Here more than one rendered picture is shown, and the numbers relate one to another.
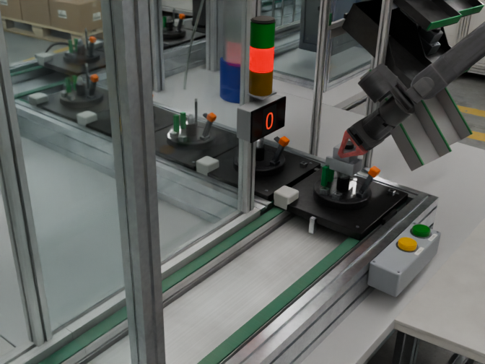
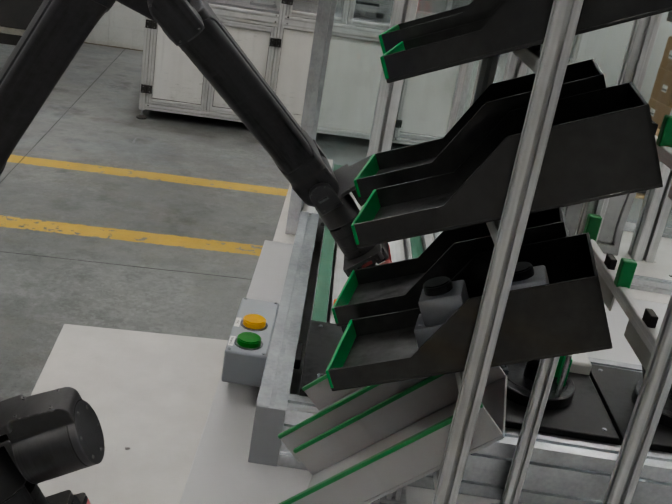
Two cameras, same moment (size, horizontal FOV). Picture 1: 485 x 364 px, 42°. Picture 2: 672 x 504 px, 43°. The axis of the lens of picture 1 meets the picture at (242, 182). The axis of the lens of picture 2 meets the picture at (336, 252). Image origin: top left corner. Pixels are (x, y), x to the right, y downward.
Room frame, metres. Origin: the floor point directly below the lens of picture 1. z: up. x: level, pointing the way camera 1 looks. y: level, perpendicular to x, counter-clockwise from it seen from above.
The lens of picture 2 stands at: (2.24, -1.11, 1.64)
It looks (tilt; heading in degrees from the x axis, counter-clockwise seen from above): 21 degrees down; 141
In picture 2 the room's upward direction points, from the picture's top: 10 degrees clockwise
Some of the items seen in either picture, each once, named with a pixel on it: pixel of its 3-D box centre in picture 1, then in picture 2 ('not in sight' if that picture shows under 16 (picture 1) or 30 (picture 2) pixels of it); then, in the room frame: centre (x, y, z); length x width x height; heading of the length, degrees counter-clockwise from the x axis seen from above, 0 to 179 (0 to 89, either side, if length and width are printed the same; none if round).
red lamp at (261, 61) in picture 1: (261, 57); not in sight; (1.26, -0.03, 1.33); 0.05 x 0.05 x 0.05
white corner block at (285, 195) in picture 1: (286, 198); not in sight; (1.32, -0.11, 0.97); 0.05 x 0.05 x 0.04; 52
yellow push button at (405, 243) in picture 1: (407, 245); (254, 323); (1.14, -0.36, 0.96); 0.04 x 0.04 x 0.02
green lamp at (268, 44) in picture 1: (262, 33); not in sight; (1.26, -0.03, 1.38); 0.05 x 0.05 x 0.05
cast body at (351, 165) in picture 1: (342, 154); not in sight; (1.34, -0.24, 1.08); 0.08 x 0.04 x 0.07; 53
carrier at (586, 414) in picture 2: (258, 150); (536, 364); (1.50, -0.04, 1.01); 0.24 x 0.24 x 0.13; 52
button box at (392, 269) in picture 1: (405, 257); (252, 339); (1.14, -0.36, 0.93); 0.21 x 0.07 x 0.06; 142
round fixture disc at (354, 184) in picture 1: (341, 192); not in sight; (1.34, -0.24, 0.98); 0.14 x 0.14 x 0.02
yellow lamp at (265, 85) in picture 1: (260, 81); not in sight; (1.26, -0.03, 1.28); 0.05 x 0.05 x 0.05
